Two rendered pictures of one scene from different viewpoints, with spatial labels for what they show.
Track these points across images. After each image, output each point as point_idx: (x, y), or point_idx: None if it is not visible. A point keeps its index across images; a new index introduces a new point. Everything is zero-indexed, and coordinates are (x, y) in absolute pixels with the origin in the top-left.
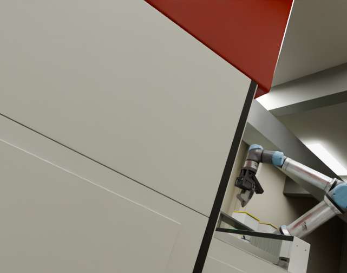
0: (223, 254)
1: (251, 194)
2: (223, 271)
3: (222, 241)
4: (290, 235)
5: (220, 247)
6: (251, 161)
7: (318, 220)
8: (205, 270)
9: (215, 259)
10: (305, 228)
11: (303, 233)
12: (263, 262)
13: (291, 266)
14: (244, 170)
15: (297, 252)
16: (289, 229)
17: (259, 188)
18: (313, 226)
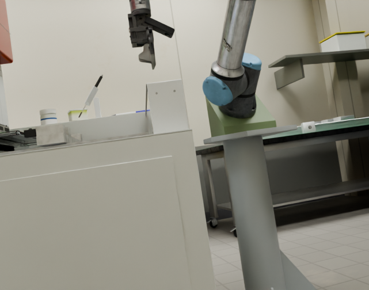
0: (12, 170)
1: (151, 46)
2: (21, 187)
3: (4, 156)
4: (221, 67)
5: (3, 165)
6: (132, 1)
7: (235, 26)
8: None
9: (3, 180)
10: (229, 46)
11: (231, 54)
12: (79, 148)
13: (157, 124)
14: (131, 20)
15: (160, 100)
16: (217, 61)
17: (164, 30)
18: (235, 38)
